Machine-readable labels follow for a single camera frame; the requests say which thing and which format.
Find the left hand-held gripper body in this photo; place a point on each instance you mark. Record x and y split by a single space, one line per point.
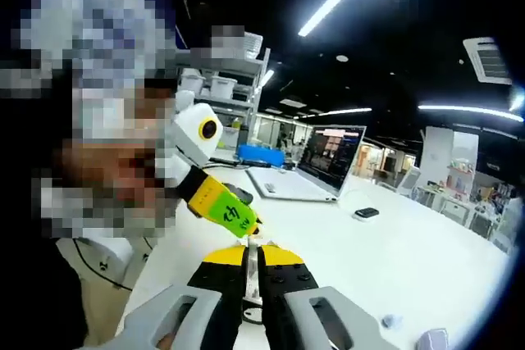
190 137

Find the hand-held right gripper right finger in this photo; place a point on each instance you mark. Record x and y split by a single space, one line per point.
287 280

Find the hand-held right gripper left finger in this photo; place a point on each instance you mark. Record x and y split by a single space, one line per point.
221 280

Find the blue earbud case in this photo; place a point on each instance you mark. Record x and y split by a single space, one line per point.
391 320

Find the purple earbud case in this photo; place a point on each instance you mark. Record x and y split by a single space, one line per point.
435 339

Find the blue box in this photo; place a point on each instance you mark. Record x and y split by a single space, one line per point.
260 153

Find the storage rack with white bins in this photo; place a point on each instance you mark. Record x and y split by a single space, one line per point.
221 83

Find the white table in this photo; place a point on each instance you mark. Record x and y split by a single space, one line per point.
369 264

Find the silver laptop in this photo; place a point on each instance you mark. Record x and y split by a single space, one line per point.
328 157

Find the small black and white device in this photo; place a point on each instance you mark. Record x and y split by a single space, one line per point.
366 212

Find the pale grey garment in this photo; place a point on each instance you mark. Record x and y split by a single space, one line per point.
106 296

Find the person's black top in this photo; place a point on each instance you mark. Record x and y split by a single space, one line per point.
41 305

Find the white ceiling air vent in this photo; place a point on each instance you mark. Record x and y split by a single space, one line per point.
488 61

